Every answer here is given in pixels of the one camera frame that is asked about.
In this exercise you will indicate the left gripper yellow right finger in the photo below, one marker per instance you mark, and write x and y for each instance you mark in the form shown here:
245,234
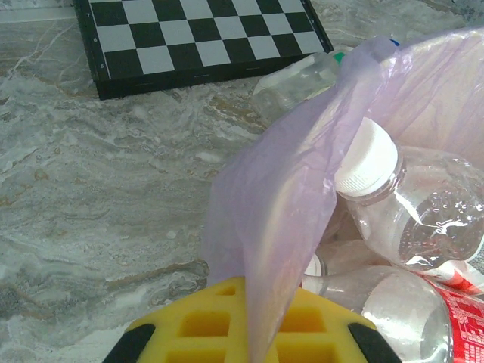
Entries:
336,340

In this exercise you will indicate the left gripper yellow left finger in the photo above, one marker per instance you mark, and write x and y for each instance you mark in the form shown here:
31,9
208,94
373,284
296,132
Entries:
170,321

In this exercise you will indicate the clear bottle red label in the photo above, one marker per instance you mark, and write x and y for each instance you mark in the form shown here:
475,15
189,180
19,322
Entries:
397,314

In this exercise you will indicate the purple plastic bin bag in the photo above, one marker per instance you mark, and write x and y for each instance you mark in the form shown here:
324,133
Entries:
283,189

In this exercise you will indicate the clear bottle white cap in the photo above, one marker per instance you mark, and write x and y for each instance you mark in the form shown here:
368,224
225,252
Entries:
416,196

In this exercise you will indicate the clear bottle green cap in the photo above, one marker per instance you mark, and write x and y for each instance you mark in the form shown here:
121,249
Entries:
295,83

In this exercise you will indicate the black white chessboard box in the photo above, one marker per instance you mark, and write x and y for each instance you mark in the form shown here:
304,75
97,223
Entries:
189,38

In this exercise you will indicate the aluminium wall base strip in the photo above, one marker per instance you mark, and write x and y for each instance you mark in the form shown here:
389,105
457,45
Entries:
38,16

